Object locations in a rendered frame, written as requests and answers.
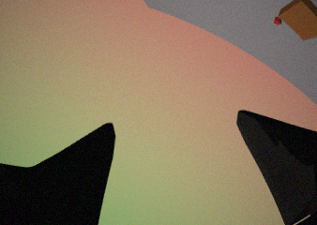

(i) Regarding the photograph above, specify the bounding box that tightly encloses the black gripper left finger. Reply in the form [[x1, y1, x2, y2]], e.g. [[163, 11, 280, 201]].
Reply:
[[0, 122, 116, 225]]

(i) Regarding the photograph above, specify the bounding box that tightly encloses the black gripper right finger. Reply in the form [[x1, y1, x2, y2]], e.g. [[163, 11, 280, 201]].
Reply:
[[237, 110, 317, 225]]

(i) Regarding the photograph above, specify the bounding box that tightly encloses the small red block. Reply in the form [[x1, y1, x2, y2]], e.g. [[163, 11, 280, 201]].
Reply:
[[273, 16, 280, 25]]

